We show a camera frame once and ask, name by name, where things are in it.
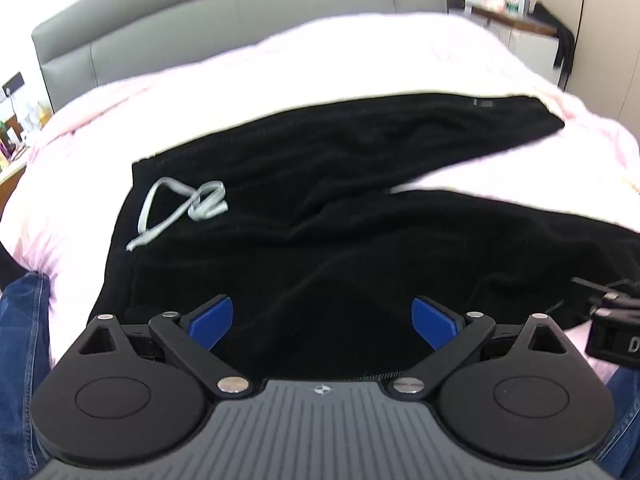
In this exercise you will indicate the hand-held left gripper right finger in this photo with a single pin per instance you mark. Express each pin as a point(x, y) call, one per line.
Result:
point(430, 317)

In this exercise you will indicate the wooden desk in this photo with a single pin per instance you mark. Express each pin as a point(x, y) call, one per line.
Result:
point(505, 19)

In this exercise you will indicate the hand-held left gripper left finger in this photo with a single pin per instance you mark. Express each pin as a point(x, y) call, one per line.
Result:
point(212, 317)

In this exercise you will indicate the grey padded headboard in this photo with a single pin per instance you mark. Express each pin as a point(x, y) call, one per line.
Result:
point(200, 15)

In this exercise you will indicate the person's leg in jeans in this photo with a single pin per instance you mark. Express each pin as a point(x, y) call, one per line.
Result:
point(625, 400)
point(22, 360)

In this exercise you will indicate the person's right leg in jeans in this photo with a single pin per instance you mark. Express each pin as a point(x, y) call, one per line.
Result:
point(625, 400)

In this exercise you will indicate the black hanging garment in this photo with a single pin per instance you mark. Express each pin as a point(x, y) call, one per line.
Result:
point(557, 35)

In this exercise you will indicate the group of bottles on nightstand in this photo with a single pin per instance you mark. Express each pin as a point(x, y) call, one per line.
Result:
point(30, 120)

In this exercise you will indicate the pink duvet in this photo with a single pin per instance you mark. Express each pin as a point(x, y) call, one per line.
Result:
point(350, 55)

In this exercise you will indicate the black pants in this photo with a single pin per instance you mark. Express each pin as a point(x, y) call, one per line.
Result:
point(320, 240)

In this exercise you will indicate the person's left leg in jeans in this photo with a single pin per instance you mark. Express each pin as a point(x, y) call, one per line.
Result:
point(22, 360)

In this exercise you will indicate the wooden nightstand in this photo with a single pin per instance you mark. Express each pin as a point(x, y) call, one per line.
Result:
point(7, 180)

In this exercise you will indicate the black wall panel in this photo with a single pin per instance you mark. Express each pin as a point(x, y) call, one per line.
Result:
point(12, 84)

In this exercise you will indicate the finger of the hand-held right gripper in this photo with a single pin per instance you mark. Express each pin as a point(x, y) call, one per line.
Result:
point(607, 294)

